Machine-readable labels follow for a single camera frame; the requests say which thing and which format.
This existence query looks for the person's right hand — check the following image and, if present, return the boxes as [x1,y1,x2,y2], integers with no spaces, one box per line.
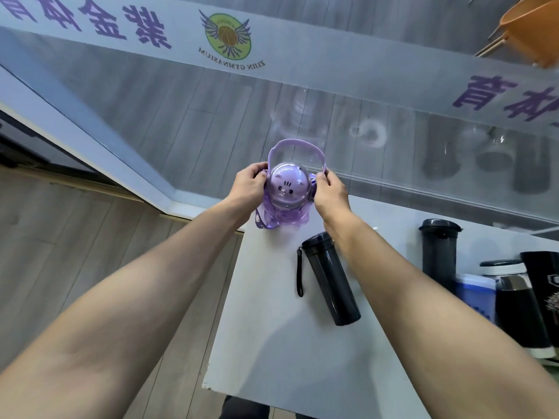
[312,169,352,223]

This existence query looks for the person's left hand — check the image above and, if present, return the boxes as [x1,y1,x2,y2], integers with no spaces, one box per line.
[229,161,270,223]

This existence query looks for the purple cartoon kids bottle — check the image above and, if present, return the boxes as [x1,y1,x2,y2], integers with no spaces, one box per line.
[254,138,329,230]

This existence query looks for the black bottle with strap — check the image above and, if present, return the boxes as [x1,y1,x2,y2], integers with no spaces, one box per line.
[296,232,362,327]

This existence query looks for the black tumbler with flip lid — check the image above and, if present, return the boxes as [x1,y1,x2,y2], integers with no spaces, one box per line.
[418,218,463,297]

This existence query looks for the blue translucent bottle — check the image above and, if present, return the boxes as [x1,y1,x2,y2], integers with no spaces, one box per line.
[454,274,497,324]

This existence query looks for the black steel-banded thermos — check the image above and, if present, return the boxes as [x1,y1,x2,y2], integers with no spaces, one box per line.
[479,259,556,359]

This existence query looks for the tall black printed thermos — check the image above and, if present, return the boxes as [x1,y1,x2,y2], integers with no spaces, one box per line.
[519,251,559,350]

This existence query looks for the person's right forearm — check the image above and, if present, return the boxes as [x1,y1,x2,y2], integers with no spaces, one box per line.
[321,209,559,419]

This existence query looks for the person's left forearm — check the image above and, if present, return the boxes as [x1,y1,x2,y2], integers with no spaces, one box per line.
[0,200,259,419]

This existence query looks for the person's dark trousers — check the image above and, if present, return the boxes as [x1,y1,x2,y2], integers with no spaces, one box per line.
[218,395,315,419]

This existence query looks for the frosted window banner strip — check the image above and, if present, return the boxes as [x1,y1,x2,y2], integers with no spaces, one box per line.
[0,0,559,127]

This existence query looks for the white table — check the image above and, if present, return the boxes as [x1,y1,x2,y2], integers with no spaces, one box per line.
[201,194,559,419]

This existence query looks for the orange plastic chair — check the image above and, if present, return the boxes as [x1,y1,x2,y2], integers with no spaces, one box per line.
[473,0,559,69]

